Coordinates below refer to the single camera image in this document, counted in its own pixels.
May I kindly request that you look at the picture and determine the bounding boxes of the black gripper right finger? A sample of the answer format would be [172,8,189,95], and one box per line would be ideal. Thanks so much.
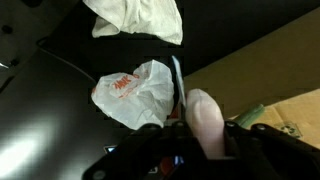
[224,120,320,180]

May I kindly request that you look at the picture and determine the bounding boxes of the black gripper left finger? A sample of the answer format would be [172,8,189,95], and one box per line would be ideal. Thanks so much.
[81,106,214,180]

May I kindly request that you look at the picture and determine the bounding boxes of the white plastic bag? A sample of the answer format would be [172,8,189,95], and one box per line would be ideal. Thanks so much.
[90,59,176,131]

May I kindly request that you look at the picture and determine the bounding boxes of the red green plush toy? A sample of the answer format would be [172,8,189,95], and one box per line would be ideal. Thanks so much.
[171,54,266,159]

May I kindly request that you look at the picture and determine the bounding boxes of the large cardboard box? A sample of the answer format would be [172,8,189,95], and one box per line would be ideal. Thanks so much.
[183,6,320,151]

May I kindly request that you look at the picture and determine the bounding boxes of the white terry towel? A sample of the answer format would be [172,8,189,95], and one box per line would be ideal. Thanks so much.
[82,0,184,46]

